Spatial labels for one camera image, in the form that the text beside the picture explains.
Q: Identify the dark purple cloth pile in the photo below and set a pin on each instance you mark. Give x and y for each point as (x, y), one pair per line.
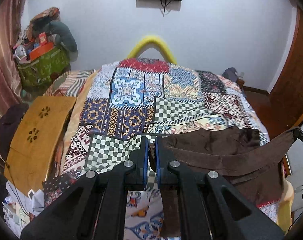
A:
(8, 126)

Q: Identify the dark brown cloth garment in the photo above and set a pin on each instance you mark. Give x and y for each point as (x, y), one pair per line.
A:
(238, 155)

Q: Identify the colourful patchwork bedspread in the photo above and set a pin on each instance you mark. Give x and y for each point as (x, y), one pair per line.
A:
(134, 98)

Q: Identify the orange box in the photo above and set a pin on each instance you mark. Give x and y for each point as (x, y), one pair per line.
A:
(44, 46)

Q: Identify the green patterned storage bag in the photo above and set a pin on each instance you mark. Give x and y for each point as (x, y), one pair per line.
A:
(44, 69)

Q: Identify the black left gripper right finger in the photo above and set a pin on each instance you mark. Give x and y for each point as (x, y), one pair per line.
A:
(209, 206)

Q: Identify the grey blue backpack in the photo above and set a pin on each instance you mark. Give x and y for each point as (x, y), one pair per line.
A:
(231, 74)

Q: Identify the brown wooden door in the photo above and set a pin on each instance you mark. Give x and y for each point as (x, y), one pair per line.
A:
(282, 108)

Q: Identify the cream fleece blanket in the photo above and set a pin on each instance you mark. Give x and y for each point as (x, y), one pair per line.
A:
(284, 219)

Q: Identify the dark teal plush toy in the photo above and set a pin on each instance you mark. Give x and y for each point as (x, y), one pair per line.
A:
(61, 32)

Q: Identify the yellow curved bed headboard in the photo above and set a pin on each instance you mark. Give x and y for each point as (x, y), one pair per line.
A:
(156, 43)

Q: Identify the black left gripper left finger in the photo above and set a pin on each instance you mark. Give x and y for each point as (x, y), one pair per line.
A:
(94, 206)

